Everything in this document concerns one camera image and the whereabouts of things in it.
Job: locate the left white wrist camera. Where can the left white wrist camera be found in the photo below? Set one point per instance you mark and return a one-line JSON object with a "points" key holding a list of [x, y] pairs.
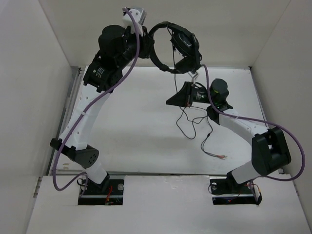
{"points": [[136, 17]]}

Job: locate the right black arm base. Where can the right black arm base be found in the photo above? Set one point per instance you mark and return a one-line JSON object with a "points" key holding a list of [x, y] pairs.
{"points": [[223, 193]]}

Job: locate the black headphones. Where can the black headphones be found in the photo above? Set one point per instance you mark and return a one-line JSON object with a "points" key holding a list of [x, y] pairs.
{"points": [[185, 42]]}

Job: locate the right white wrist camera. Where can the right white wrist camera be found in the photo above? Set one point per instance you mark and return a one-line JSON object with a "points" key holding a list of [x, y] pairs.
{"points": [[194, 75]]}

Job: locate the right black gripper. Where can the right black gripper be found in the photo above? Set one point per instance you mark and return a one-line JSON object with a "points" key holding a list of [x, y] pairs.
{"points": [[184, 98]]}

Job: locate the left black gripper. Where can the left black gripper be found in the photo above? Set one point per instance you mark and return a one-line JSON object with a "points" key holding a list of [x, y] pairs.
{"points": [[144, 41]]}

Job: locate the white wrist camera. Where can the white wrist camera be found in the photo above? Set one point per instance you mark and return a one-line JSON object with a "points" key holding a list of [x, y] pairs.
{"points": [[194, 75], [136, 17]]}

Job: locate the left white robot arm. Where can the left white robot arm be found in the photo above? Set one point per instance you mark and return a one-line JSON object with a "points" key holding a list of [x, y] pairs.
{"points": [[98, 83]]}

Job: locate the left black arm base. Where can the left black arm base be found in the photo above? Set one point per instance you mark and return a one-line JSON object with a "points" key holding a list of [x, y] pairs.
{"points": [[93, 195]]}

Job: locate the left aluminium rail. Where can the left aluminium rail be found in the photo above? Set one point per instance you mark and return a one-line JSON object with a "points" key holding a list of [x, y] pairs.
{"points": [[64, 164]]}

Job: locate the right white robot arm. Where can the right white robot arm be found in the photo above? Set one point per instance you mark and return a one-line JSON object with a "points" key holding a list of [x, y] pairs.
{"points": [[268, 145]]}

